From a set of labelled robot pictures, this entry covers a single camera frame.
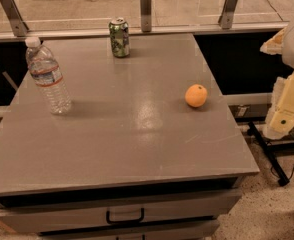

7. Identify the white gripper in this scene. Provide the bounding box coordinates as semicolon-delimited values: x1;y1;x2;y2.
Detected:
260;19;294;140

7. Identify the orange fruit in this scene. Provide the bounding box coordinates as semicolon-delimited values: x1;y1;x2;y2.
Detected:
185;84;208;108

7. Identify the clear plastic water bottle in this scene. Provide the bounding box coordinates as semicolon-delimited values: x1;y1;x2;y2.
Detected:
25;37;72;114

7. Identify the black metal stand leg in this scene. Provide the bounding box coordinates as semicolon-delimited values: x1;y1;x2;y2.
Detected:
247;122;290;186

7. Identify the upper grey drawer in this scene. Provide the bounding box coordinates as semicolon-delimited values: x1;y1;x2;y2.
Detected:
0;189;241;233

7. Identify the grey drawer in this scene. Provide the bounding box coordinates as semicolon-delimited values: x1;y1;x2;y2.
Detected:
37;220;219;240
0;189;241;233

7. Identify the grey drawer cabinet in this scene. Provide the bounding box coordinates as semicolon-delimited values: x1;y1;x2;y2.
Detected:
0;34;258;239

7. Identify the green soda can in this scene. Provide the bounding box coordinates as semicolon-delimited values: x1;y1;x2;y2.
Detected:
108;17;130;58

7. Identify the lower grey drawer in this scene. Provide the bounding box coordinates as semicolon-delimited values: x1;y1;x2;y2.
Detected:
37;220;219;240

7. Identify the right metal railing bracket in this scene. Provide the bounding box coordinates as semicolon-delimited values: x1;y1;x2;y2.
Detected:
218;0;238;29

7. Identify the metal railing bracket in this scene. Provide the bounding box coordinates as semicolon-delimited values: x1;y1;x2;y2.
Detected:
218;0;238;29
140;0;152;32
0;0;29;37

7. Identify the middle metal railing bracket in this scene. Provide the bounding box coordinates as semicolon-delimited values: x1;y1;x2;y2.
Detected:
140;0;152;32

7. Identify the black upper drawer handle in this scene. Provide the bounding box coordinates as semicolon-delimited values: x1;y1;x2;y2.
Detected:
105;208;145;225

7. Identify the left metal railing bracket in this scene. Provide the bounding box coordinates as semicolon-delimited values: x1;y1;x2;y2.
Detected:
0;0;29;37

